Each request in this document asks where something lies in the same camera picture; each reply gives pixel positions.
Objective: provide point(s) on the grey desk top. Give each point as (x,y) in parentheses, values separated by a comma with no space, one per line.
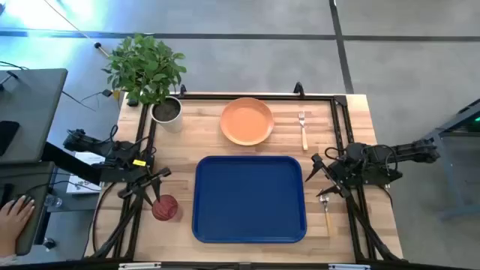
(33,112)

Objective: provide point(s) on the white metal bracket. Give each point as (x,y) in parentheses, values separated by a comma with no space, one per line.
(139,266)
(348,267)

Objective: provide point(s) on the white printed paper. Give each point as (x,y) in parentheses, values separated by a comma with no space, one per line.
(80,185)

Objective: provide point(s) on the black frame clamp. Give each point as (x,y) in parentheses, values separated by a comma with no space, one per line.
(182,91)
(299,90)

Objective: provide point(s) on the black aluminium table frame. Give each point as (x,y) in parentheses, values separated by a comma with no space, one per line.
(262,97)

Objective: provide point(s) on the thin rod with black knob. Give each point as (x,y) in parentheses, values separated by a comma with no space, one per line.
(98,45)

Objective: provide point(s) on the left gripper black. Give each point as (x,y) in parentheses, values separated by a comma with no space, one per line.
(123,175)

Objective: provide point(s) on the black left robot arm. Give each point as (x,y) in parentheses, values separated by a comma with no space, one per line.
(116,150)

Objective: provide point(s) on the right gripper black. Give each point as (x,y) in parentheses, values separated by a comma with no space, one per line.
(371,177)

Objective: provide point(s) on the long black bar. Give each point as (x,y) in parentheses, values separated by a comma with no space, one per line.
(71,163)

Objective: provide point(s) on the green plant in white pot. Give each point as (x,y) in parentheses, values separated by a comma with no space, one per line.
(144,67)

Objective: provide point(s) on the pink faceted plastic cup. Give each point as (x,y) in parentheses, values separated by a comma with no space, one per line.
(165,208)

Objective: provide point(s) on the person's hand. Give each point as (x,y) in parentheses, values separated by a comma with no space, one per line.
(15,221)

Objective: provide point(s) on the orange plate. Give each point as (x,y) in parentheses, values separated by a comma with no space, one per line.
(246,121)

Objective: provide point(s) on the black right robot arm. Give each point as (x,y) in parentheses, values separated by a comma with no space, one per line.
(408,150)

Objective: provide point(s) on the black phone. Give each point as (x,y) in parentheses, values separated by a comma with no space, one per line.
(7,137)

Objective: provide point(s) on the blue plastic tray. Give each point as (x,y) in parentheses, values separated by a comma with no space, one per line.
(249,198)

